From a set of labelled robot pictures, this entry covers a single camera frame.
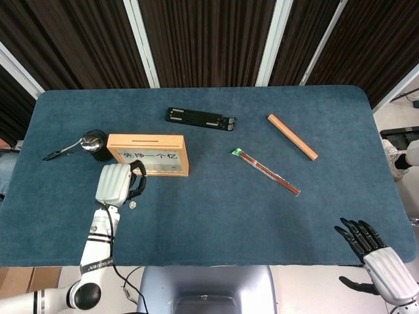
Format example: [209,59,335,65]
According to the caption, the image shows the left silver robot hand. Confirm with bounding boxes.
[95,159,148,207]

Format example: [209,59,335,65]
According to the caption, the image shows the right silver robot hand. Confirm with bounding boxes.
[333,217,415,305]

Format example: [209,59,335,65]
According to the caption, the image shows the black mesh pen cup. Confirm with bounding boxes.
[83,130,114,164]

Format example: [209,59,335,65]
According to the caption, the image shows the metal spoon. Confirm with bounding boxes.
[42,135,103,162]

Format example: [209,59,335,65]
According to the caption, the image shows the blue table cloth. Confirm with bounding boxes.
[0,85,418,268]

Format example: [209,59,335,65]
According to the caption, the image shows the black folding stand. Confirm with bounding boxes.
[165,107,238,132]

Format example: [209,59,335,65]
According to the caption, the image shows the cardboard box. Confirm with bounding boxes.
[0,267,35,300]
[24,267,63,295]

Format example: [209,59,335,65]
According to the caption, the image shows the white sneaker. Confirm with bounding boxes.
[383,146,407,182]

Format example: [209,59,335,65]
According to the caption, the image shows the person leg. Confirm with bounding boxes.
[394,139,419,171]

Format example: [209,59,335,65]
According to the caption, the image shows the grey robot torso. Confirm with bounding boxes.
[136,264,278,314]

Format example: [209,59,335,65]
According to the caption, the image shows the black equipment base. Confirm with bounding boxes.
[379,126,419,148]

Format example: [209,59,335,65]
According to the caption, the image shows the packaged red chopsticks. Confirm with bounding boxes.
[232,147,301,198]

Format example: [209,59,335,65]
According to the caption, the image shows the wooden rolling pin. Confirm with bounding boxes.
[267,113,319,162]

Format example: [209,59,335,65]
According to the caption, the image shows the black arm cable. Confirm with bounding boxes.
[104,204,148,314]

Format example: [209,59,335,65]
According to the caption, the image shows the wooden coin box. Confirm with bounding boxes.
[107,133,190,178]

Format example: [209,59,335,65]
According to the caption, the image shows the white partition frame post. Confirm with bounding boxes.
[372,61,419,114]
[299,0,348,86]
[255,0,293,87]
[0,41,46,99]
[122,0,160,88]

